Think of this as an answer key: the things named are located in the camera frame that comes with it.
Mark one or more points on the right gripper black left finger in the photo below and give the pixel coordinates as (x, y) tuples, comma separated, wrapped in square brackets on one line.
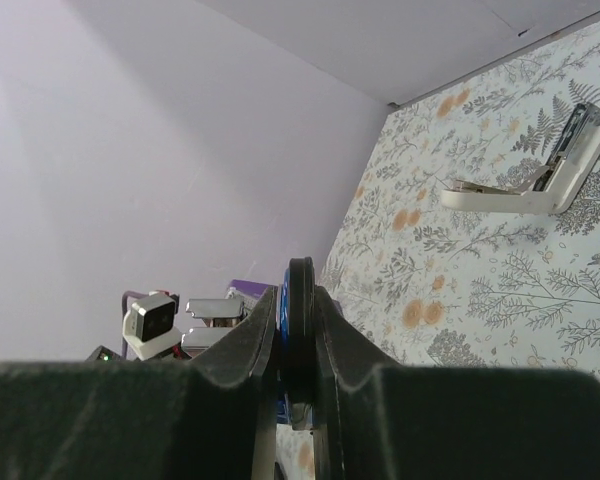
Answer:
[(211, 417)]

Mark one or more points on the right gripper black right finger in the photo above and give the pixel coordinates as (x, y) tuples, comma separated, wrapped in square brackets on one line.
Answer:
[(377, 419)]

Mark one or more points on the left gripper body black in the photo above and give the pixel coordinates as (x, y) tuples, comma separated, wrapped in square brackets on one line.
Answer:
[(102, 353)]

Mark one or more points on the blue stapler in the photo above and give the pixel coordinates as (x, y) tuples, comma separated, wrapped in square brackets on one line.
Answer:
[(295, 323)]

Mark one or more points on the purple stapler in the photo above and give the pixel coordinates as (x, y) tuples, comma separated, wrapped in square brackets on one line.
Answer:
[(249, 291)]

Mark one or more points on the floral table mat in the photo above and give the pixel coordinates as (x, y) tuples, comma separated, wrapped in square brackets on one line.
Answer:
[(434, 287)]

